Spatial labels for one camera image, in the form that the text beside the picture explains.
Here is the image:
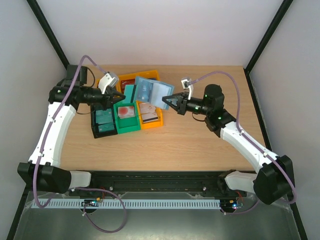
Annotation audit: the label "blue card holder wallet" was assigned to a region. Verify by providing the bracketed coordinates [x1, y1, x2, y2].
[134, 76, 175, 110]

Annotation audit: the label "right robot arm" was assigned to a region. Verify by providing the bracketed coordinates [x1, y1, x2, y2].
[162, 84, 295, 205]

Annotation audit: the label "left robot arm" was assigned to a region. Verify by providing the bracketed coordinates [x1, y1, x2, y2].
[17, 64, 125, 194]

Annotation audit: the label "teal vip card stack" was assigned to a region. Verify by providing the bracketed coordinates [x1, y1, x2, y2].
[95, 109, 113, 125]
[98, 123, 115, 133]

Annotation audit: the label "white red circle card stack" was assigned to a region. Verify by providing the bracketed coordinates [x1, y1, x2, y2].
[117, 105, 136, 119]

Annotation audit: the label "white pink VIP card stack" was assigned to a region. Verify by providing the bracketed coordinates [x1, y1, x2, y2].
[139, 102, 156, 114]

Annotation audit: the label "magnetic stripe white card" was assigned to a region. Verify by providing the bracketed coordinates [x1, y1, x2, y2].
[141, 112, 159, 123]

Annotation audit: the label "yellow bin back left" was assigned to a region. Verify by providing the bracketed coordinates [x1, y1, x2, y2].
[97, 77, 119, 93]

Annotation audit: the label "yellow bin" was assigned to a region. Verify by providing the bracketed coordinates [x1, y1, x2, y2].
[116, 73, 138, 93]
[97, 77, 119, 93]
[136, 101, 164, 130]
[136, 70, 160, 81]

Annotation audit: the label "yellow bin front right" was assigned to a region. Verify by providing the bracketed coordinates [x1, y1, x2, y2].
[136, 101, 164, 130]

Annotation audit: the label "green bin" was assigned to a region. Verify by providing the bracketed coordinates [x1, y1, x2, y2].
[113, 102, 141, 134]

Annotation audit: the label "yellow bin back middle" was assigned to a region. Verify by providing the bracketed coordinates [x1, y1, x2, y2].
[116, 73, 138, 93]

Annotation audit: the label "yellow bin back right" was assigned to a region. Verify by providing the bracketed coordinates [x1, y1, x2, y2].
[136, 70, 160, 81]

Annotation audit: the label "black bin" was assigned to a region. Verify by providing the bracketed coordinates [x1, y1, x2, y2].
[90, 104, 118, 139]

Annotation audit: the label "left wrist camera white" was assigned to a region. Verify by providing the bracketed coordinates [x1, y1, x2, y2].
[97, 71, 119, 94]

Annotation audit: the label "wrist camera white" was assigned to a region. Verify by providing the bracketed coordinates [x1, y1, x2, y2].
[97, 71, 119, 94]
[181, 77, 194, 100]

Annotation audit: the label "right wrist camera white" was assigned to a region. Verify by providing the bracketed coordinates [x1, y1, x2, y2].
[181, 77, 194, 100]

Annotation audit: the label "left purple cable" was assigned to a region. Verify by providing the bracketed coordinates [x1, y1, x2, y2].
[32, 55, 128, 233]

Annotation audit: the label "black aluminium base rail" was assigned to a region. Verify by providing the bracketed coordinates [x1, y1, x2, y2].
[24, 170, 291, 198]

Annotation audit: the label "left black frame post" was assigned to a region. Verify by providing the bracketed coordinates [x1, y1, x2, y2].
[26, 0, 70, 69]

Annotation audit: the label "black frame post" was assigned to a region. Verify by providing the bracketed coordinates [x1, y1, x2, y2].
[26, 0, 70, 69]
[244, 0, 294, 72]

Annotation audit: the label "white slotted cable duct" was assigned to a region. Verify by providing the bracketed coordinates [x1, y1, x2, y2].
[46, 198, 221, 210]

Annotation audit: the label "right black frame post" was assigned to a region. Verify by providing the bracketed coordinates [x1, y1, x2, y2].
[244, 0, 294, 72]

